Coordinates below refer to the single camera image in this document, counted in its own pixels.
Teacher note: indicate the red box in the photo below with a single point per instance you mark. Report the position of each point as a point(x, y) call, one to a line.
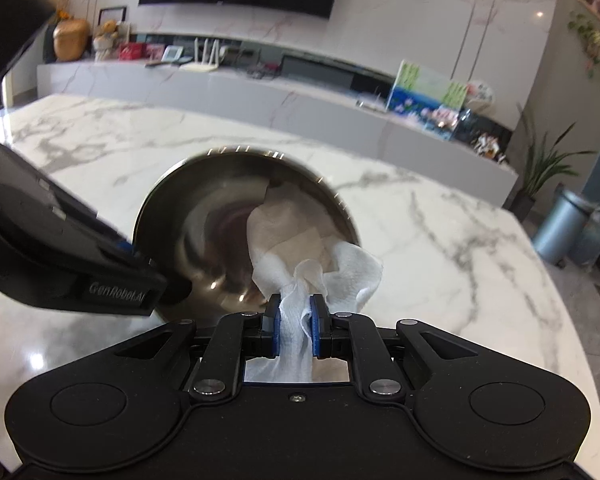
point(132, 51)

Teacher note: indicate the flat grey tablet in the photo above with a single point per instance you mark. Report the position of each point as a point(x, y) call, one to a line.
point(367, 104)

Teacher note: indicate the pink box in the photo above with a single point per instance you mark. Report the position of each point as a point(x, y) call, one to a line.
point(155, 51)

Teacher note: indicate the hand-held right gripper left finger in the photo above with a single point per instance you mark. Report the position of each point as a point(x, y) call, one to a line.
point(272, 327)

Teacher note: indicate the potted green plant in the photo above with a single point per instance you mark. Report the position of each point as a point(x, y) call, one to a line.
point(540, 170)

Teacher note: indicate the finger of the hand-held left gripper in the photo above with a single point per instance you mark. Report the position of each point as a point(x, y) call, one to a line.
point(176, 292)

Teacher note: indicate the plush bear figure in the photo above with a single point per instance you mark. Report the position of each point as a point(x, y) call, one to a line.
point(105, 40)

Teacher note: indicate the white marble media cabinet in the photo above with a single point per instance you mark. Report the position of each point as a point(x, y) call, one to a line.
point(280, 110)

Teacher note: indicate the dried flower bunch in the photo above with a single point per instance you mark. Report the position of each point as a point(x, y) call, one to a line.
point(61, 5)

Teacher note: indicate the grey trash can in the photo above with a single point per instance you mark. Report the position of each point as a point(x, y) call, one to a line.
point(560, 227)

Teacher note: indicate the white router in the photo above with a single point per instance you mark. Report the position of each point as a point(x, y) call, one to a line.
point(200, 64)

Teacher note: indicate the golden round vase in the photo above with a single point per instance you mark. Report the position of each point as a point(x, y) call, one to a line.
point(71, 40)

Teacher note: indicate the black blurred object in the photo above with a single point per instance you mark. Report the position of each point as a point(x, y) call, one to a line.
point(5, 5)

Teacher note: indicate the small toy figurines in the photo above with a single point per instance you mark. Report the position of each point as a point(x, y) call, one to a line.
point(490, 147)

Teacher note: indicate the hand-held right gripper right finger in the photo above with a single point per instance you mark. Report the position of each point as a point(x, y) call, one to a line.
point(316, 330)

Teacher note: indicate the dark plastic bag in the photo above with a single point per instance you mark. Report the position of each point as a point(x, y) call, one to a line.
point(482, 127)

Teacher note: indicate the blue stainless steel bowl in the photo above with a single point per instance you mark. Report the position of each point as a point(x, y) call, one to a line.
point(205, 230)

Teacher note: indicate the white cleaning cloth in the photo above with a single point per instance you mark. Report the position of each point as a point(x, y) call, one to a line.
point(290, 235)

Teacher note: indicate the small white display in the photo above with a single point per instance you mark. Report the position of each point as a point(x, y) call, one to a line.
point(172, 52)

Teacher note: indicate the round paper fan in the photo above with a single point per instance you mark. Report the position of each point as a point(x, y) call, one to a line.
point(480, 95)

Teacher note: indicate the black remote control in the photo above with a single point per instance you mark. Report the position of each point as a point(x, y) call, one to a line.
point(154, 64)

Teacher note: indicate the hanging vine plant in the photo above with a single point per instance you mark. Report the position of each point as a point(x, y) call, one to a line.
point(592, 45)

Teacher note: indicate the long black media box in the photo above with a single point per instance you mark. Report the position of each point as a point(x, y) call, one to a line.
point(315, 66)

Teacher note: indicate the lotus pond painting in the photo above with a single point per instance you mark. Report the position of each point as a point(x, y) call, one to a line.
point(420, 100)

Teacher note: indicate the black picture frame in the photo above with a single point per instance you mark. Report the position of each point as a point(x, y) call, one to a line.
point(113, 14)

